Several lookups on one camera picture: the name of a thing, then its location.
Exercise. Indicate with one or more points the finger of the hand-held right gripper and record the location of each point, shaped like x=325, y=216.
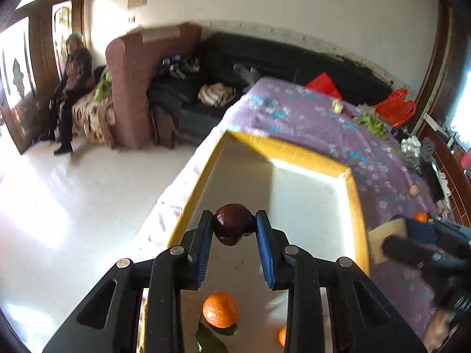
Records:
x=417, y=231
x=408, y=252

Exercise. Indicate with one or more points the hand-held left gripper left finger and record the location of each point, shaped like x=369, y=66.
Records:
x=205, y=253

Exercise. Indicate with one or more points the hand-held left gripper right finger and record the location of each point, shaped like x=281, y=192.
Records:
x=265, y=253

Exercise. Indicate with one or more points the dark red plum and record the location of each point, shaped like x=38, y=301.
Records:
x=232, y=224

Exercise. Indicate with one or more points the orange with green leaves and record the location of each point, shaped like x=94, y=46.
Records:
x=220, y=309

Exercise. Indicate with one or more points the white foam tray yellow rim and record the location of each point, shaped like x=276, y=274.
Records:
x=305, y=206

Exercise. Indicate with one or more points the person's right hand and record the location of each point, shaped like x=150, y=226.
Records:
x=438, y=332

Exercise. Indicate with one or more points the small tan fruit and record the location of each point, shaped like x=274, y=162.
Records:
x=414, y=190

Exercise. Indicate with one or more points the flat black device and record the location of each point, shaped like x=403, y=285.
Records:
x=435, y=184

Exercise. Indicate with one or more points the white cloth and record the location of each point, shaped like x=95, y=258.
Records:
x=444, y=184

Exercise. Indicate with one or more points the grey slotted spatula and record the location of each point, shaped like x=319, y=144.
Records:
x=427, y=147

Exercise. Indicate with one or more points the bunch of white garlic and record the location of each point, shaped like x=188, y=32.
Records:
x=410, y=145

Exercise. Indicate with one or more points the green lettuce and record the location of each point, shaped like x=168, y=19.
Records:
x=372, y=123

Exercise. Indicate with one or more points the crumpled red plastic bag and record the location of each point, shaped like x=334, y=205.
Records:
x=396, y=107

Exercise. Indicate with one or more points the purple floral tablecloth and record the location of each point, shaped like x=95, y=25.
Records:
x=312, y=125

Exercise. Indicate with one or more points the small pale fruit piece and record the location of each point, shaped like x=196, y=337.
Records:
x=337, y=106

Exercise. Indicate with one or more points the striped beige cloth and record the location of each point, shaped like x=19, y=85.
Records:
x=215, y=93

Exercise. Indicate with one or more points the flat red bag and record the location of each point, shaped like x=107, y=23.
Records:
x=323, y=84

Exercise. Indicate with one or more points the patterned beige blanket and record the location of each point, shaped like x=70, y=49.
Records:
x=92, y=116

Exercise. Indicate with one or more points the black leather sofa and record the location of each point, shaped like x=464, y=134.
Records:
x=276, y=75

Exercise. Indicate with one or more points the pink fabric armchair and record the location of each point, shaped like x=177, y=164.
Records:
x=147, y=84

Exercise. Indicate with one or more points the grey plastic bag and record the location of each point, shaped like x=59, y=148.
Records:
x=244, y=73

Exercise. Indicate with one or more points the row of black remote controls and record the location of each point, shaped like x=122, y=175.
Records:
x=178, y=66

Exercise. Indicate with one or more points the green cloth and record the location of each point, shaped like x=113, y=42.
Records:
x=103, y=86

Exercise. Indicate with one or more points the wooden glazed door leaf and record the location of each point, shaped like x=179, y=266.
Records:
x=20, y=81

